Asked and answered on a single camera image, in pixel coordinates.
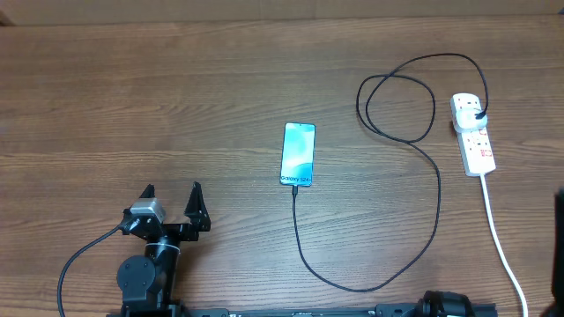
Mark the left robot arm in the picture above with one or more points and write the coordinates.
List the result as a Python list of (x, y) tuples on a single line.
[(147, 281)]

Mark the white power strip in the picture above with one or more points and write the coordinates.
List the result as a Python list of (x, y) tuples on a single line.
[(475, 147)]

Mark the blue Galaxy smartphone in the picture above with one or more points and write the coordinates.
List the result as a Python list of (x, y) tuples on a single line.
[(298, 155)]

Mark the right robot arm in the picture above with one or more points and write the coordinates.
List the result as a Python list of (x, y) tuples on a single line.
[(444, 304)]

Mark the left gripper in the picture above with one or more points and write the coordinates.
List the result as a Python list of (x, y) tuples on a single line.
[(198, 218)]

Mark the white charger plug adapter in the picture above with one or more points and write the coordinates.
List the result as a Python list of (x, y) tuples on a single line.
[(466, 120)]

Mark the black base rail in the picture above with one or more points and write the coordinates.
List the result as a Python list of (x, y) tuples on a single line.
[(381, 310)]

